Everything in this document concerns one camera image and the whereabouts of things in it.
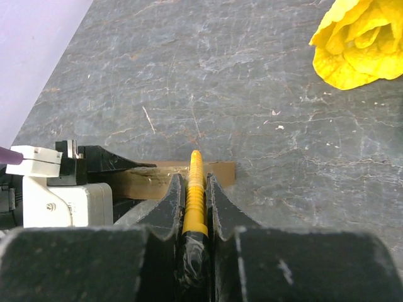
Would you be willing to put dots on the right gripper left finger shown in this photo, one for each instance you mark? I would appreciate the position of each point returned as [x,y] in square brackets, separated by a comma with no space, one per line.
[103,263]

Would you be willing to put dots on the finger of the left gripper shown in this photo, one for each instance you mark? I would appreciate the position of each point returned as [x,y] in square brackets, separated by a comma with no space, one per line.
[131,211]
[99,159]

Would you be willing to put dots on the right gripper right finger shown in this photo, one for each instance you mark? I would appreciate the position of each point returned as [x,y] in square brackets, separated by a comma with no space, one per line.
[255,263]

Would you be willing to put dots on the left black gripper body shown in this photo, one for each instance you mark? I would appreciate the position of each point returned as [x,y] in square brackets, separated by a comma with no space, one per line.
[73,166]

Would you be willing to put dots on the brown cardboard express box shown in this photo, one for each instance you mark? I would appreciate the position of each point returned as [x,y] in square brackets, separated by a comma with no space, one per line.
[153,182]

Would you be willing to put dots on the yellow utility knife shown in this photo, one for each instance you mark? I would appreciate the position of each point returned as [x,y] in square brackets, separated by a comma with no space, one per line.
[193,261]

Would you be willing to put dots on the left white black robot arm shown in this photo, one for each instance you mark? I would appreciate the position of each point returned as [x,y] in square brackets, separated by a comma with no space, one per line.
[12,197]

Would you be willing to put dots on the yellow napa cabbage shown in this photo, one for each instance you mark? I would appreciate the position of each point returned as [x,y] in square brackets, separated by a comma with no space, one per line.
[359,42]

